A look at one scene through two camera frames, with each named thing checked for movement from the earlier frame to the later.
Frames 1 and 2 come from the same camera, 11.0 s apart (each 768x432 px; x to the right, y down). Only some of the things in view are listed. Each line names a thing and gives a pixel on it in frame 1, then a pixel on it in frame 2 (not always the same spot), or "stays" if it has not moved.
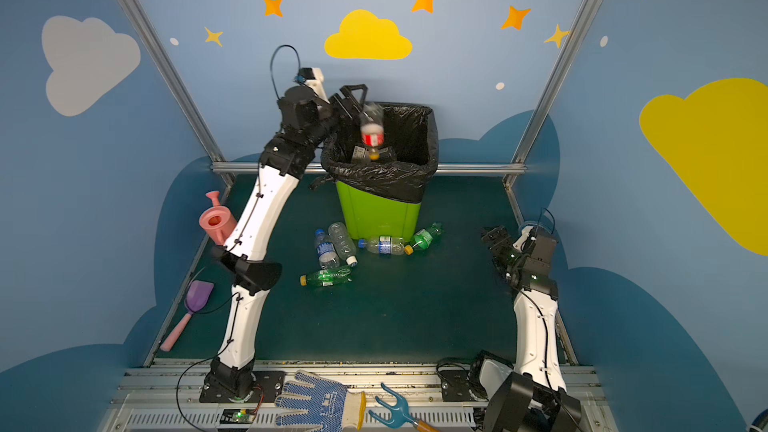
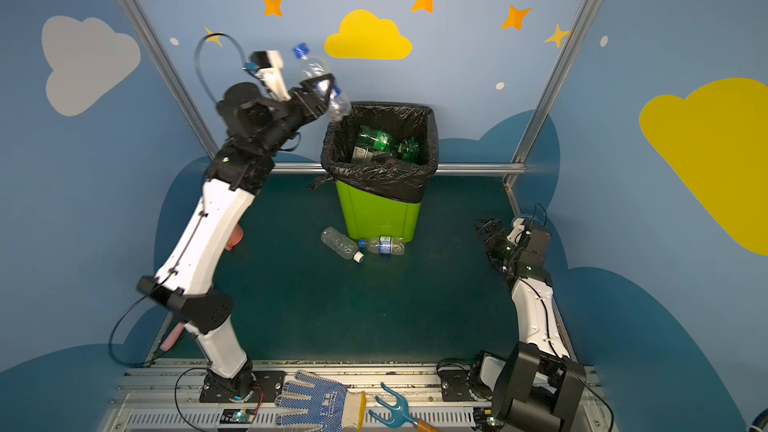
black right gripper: (498, 243) stays
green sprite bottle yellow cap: (327, 277) → (374, 139)
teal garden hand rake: (400, 414) stays
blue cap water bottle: (383, 245) stays
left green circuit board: (237, 416) stays
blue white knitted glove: (331, 408) stays
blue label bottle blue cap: (327, 255) → (313, 67)
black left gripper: (343, 105) → (311, 92)
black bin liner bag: (407, 160) stays
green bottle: (422, 238) → (409, 149)
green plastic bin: (370, 215) stays
